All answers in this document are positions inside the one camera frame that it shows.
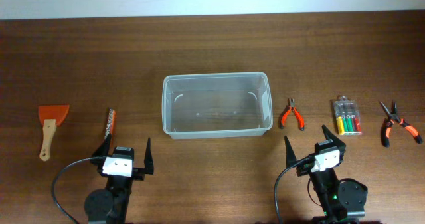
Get clear plastic container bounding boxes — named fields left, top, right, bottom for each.
left=161, top=72, right=274, bottom=139

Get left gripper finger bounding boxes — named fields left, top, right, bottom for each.
left=143, top=138, right=154, bottom=175
left=92, top=134, right=112, bottom=157

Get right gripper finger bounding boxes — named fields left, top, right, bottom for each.
left=284, top=136, right=297, bottom=168
left=321, top=125, right=346, bottom=151

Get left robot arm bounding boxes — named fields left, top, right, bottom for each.
left=84, top=134, right=154, bottom=223

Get clear case coloured screwdrivers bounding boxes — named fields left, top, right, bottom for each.
left=333, top=96, right=362, bottom=136

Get orange black long-nose pliers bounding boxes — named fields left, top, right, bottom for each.
left=379, top=101, right=423, bottom=148

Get small orange cutting pliers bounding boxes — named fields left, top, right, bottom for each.
left=279, top=98, right=305, bottom=131

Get orange screwdriver bit holder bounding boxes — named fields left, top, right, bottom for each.
left=104, top=108, right=116, bottom=139

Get left black camera cable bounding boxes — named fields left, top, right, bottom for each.
left=50, top=156, right=106, bottom=224

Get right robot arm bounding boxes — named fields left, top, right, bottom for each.
left=280, top=126, right=368, bottom=223

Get orange scraper wooden handle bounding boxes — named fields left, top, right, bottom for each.
left=38, top=104, right=70, bottom=162

